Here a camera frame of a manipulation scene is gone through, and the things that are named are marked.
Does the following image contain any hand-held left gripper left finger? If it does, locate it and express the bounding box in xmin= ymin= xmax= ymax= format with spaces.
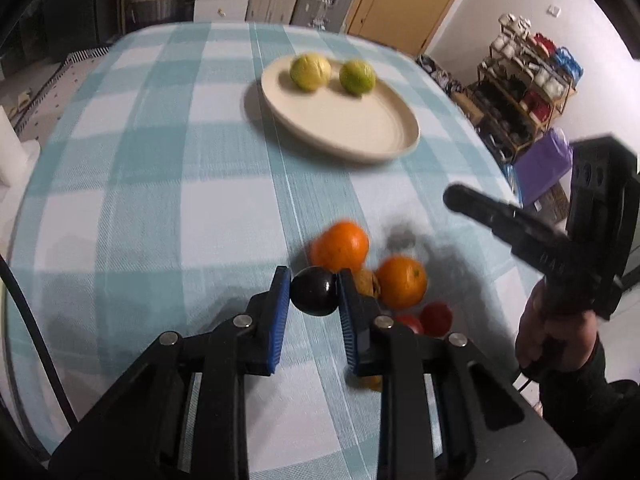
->
xmin=50 ymin=266 xmax=293 ymax=480

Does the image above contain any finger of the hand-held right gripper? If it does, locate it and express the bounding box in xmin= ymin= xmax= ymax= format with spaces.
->
xmin=443 ymin=183 xmax=539 ymax=249

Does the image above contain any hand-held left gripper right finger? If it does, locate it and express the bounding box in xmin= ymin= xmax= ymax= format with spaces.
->
xmin=336 ymin=269 xmax=578 ymax=480

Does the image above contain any dark purple plum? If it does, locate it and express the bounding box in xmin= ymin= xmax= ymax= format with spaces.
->
xmin=290 ymin=266 xmax=337 ymax=319

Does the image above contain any red tomato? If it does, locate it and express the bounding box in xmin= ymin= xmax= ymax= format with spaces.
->
xmin=419 ymin=301 xmax=454 ymax=338
xmin=395 ymin=313 xmax=425 ymax=336

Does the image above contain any orange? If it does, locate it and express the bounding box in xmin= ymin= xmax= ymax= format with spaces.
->
xmin=309 ymin=220 xmax=371 ymax=275
xmin=375 ymin=255 xmax=429 ymax=311

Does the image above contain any cream round plate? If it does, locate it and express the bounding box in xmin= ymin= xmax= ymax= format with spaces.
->
xmin=260 ymin=54 xmax=421 ymax=163

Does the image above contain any person's right hand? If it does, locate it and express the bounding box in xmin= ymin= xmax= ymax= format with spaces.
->
xmin=515 ymin=280 xmax=601 ymax=377

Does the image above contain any cardboard box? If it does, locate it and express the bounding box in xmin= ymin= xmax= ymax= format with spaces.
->
xmin=532 ymin=184 xmax=571 ymax=221

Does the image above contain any purple bag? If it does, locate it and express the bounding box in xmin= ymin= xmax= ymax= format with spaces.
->
xmin=512 ymin=127 xmax=573 ymax=206

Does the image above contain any wooden shoe rack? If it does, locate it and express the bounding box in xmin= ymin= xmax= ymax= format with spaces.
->
xmin=470 ymin=12 xmax=586 ymax=166

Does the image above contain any group of sneakers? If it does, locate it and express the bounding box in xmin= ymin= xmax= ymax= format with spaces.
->
xmin=416 ymin=54 xmax=473 ymax=106

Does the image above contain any green lime right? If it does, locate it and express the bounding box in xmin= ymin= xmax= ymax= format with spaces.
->
xmin=339 ymin=59 xmax=377 ymax=96

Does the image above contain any teal white checked tablecloth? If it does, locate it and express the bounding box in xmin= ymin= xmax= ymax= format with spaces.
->
xmin=4 ymin=21 xmax=546 ymax=480

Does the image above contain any yellow guava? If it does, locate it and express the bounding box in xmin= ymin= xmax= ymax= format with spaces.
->
xmin=289 ymin=53 xmax=332 ymax=93

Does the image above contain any yellow wooden door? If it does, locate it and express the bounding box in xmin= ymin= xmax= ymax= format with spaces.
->
xmin=345 ymin=0 xmax=478 ymax=56

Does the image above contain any patterned floor rug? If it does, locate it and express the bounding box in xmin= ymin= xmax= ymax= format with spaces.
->
xmin=0 ymin=45 xmax=111 ymax=131

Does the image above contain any black cable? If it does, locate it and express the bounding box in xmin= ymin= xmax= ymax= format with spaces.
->
xmin=0 ymin=252 xmax=78 ymax=426

